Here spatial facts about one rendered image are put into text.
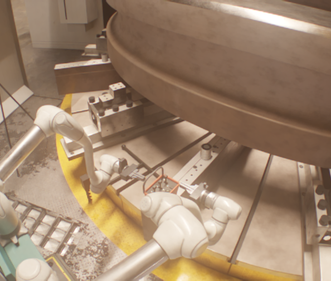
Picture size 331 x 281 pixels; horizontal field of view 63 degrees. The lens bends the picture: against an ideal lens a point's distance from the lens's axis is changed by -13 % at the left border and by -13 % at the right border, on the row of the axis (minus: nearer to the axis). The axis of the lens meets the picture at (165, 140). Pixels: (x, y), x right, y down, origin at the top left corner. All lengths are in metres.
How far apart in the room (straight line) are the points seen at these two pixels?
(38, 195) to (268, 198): 2.15
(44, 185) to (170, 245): 2.24
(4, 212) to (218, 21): 1.56
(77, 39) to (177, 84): 4.23
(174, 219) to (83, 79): 2.93
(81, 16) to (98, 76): 1.97
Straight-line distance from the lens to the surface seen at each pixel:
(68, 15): 5.66
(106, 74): 3.79
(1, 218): 1.56
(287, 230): 2.41
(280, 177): 2.78
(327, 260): 2.20
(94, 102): 2.93
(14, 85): 4.75
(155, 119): 3.10
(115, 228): 2.67
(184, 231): 1.10
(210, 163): 2.20
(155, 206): 1.16
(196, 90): 2.13
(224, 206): 1.67
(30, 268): 1.23
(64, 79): 3.86
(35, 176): 3.31
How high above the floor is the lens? 2.17
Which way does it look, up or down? 39 degrees down
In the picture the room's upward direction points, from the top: straight up
